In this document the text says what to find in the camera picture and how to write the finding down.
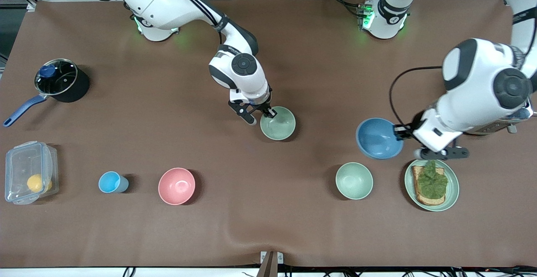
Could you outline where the light green bowl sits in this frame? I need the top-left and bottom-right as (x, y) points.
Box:
(260, 106), (296, 141)
(335, 162), (373, 200)

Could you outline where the blue bowl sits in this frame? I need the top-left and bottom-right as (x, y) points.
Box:
(356, 118), (404, 160)

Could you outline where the pink bowl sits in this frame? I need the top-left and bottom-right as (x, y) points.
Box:
(158, 167), (196, 206)

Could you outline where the green lettuce leaf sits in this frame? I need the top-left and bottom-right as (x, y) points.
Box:
(417, 160), (448, 199)

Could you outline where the light green plate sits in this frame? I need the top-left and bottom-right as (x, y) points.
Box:
(404, 157), (460, 212)

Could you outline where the toasted bread slice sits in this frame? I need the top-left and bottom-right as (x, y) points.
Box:
(411, 166), (446, 206)

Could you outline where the silver toaster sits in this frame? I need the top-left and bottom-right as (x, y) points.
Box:
(464, 101), (534, 136)

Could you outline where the brown table cover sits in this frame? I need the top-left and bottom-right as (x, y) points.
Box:
(0, 0), (537, 268)

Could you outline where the blue cup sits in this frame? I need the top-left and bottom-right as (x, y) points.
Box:
(99, 171), (129, 193)

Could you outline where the glass lid with blue knob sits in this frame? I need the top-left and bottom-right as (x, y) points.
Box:
(34, 59), (78, 96)

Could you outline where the yellow lemon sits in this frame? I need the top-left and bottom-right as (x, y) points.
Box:
(27, 174), (53, 193)

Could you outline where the clear plastic lidded container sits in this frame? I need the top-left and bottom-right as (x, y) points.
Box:
(5, 141), (59, 205)

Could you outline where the metal table edge bracket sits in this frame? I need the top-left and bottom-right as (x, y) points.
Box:
(260, 251), (284, 265)

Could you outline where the black pot with blue handle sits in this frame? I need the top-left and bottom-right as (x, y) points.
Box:
(3, 59), (90, 127)

